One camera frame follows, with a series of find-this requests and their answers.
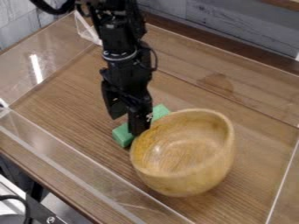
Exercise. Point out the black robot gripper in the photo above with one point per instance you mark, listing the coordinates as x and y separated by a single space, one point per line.
124 89

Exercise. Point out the green rectangular block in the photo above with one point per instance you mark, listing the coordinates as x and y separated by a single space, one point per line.
120 134

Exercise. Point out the light wooden bowl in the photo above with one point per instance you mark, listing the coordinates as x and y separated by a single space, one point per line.
183 156

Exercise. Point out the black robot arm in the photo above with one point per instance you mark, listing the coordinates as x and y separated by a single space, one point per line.
118 24

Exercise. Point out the clear acrylic tray wall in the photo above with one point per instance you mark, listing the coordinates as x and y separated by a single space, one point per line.
54 127

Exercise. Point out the clear acrylic corner bracket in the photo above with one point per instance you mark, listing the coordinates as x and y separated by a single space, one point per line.
85 30

